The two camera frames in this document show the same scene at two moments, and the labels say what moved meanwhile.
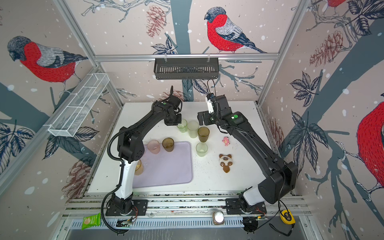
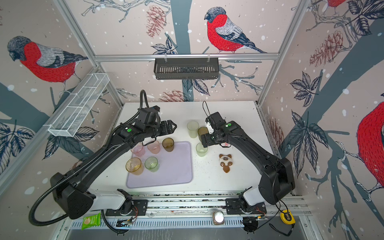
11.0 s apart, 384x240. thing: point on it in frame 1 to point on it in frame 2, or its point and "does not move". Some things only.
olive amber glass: x=168 y=144 does not move
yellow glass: x=139 y=169 does not move
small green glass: x=182 y=127 to x=151 y=163
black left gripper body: x=174 y=120 to x=162 y=129
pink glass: x=153 y=146 does not move
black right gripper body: x=210 y=118 to x=211 y=139
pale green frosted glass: x=192 y=126 does not move
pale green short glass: x=201 y=148 does not move
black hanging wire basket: x=184 y=68 does not move
